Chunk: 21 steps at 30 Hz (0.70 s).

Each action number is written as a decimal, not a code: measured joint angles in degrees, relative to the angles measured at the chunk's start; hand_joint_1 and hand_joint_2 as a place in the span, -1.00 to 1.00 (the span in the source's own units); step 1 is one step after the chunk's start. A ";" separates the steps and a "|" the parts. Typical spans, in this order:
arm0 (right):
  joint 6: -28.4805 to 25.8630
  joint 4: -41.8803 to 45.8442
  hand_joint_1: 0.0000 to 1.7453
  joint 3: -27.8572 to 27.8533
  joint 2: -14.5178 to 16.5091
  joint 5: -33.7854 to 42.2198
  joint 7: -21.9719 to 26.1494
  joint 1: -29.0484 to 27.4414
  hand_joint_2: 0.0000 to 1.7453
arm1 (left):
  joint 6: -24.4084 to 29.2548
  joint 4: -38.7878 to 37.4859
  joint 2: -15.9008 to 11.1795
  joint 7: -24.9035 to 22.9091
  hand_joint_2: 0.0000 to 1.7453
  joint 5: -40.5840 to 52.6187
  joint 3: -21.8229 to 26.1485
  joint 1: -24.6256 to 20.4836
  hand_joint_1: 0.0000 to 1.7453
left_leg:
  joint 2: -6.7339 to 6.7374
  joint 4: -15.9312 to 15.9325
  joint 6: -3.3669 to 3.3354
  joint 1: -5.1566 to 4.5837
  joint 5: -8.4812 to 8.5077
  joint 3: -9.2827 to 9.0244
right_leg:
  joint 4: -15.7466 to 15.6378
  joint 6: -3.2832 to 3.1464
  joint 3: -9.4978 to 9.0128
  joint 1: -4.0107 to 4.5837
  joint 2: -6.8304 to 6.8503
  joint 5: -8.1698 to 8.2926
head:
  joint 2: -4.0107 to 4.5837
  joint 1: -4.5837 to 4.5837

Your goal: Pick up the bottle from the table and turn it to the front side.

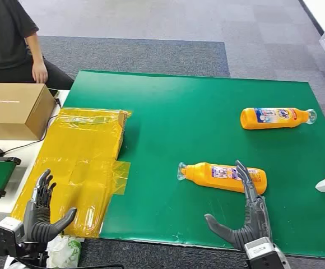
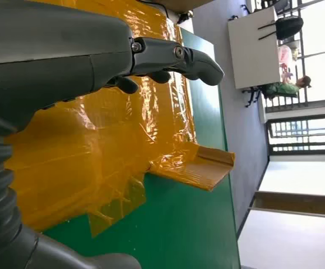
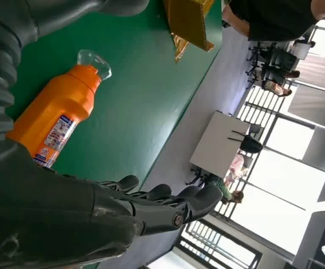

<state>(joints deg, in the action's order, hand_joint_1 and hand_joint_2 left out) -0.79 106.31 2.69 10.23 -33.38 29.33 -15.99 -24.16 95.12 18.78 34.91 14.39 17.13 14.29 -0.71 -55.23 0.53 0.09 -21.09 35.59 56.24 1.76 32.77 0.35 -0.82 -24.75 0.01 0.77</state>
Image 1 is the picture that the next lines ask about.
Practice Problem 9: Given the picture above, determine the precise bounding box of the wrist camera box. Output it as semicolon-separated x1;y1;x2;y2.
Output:
0;217;25;258
244;237;292;269

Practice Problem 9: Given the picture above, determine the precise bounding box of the person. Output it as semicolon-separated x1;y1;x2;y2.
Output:
0;0;75;91

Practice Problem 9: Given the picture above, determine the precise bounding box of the orange bottle with purple label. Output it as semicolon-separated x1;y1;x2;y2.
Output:
177;161;267;195

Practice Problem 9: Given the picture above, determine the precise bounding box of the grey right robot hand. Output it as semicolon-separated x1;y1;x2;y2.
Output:
204;160;273;252

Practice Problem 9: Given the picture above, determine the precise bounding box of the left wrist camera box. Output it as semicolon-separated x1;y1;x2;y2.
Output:
0;217;25;258

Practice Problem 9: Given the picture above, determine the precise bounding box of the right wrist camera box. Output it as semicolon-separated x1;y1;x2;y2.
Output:
244;237;292;269

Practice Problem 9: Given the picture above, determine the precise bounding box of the person's hand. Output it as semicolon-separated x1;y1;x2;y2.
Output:
32;60;48;84

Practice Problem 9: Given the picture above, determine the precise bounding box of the white plastic bag green print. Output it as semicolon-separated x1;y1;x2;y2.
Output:
45;235;82;269

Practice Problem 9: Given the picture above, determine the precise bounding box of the large green table mat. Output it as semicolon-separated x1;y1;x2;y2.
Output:
64;69;325;259

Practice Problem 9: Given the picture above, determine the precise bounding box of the thin black power cable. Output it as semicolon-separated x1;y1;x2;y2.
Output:
0;98;62;156

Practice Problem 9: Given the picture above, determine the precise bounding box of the brown cardboard box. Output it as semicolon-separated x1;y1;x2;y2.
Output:
0;82;58;141

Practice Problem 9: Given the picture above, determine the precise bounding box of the orange bottle with blue label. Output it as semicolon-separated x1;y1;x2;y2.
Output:
240;107;317;131

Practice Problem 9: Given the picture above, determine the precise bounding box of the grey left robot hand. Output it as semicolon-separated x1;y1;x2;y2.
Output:
23;169;77;244

